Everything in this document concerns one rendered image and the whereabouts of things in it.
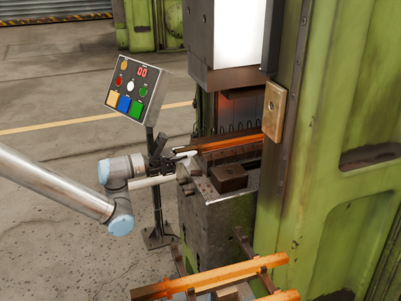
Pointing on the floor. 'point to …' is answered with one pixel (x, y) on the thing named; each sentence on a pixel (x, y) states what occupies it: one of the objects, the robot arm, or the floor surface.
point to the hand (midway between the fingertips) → (193, 149)
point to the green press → (148, 25)
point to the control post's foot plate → (153, 242)
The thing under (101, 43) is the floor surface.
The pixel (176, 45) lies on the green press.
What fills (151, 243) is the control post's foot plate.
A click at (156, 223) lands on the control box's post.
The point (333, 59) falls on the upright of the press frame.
